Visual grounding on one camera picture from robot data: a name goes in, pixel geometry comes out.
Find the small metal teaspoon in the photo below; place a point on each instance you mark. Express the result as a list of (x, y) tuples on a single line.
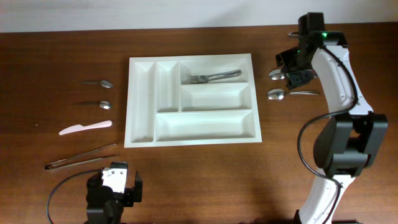
[(103, 83), (102, 104)]

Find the large metal spoon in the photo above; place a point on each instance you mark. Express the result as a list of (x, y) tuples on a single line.
[(276, 75), (280, 94)]

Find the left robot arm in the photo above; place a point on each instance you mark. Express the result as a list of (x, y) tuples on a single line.
[(107, 194)]

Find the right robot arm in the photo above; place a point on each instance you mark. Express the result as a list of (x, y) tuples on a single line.
[(354, 132)]

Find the pink plastic knife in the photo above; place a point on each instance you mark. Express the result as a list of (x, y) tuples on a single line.
[(79, 127)]

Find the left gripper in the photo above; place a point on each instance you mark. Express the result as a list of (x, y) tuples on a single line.
[(128, 200)]

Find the small metal teaspoon upper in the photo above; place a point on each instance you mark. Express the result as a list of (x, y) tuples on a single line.
[(103, 83)]

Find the small metal teaspoon lower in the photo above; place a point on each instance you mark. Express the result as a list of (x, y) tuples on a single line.
[(102, 104)]

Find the white plastic cutlery tray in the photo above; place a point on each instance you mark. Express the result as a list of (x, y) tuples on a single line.
[(163, 112)]

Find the metal kitchen tongs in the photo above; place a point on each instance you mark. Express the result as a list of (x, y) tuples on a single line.
[(76, 160)]

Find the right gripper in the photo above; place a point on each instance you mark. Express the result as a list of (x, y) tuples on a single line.
[(292, 69)]

